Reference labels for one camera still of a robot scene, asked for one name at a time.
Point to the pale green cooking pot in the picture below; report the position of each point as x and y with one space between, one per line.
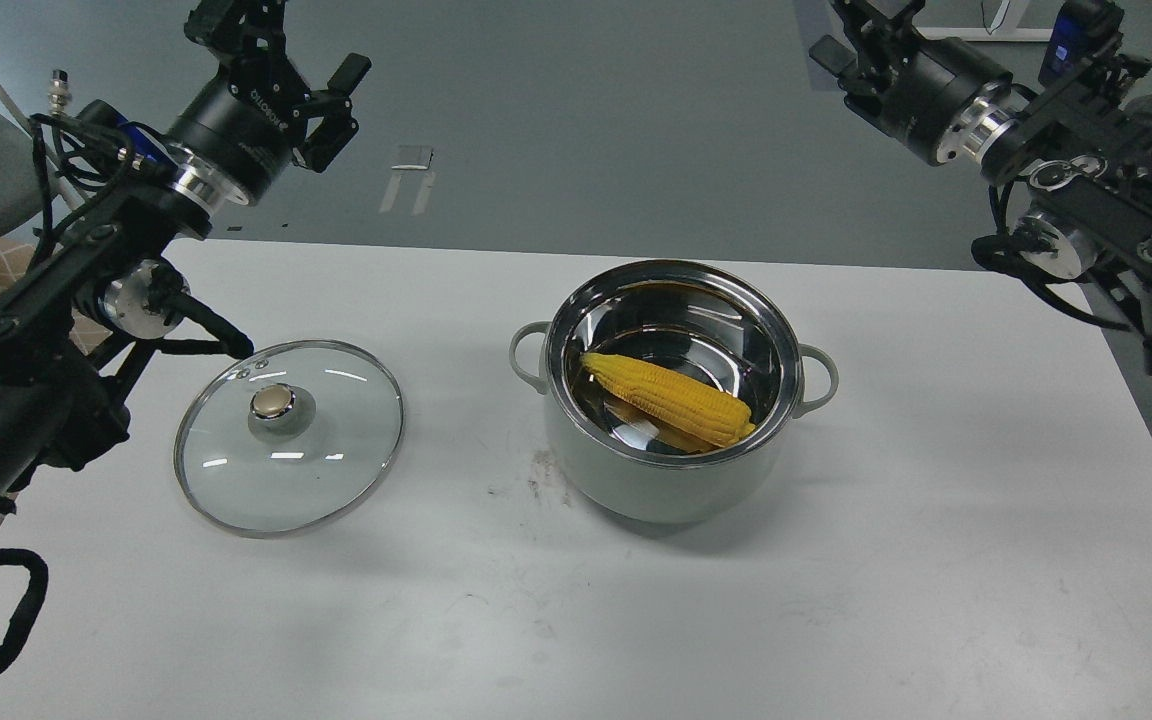
691 318

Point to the yellow toy corn cob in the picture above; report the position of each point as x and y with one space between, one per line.
704 415

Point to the glass pot lid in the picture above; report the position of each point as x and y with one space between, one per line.
289 438

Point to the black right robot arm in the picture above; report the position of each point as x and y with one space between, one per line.
1068 164

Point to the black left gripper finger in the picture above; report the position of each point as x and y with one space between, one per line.
330 124
248 40

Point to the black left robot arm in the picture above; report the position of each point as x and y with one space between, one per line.
98 299

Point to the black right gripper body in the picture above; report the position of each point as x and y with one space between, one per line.
917 94

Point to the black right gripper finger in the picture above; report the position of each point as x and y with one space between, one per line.
879 25
860 72

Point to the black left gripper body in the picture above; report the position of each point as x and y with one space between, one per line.
241 133

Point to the white desk leg base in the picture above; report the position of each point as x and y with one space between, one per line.
996 22

